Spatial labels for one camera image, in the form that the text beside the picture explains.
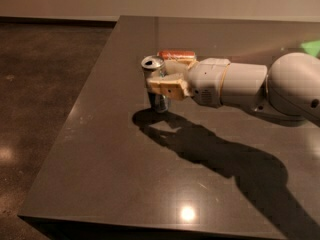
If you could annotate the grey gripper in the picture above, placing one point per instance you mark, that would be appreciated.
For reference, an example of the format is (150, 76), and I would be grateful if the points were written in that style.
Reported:
(207, 80)

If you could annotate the silver blue redbull can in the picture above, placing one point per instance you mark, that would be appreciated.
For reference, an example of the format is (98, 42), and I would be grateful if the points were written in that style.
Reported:
(154, 72)

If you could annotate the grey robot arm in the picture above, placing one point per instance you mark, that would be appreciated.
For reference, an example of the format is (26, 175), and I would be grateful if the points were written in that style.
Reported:
(287, 92)

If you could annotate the red coca-cola can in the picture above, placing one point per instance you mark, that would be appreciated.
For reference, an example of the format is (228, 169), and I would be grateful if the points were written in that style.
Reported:
(181, 56)

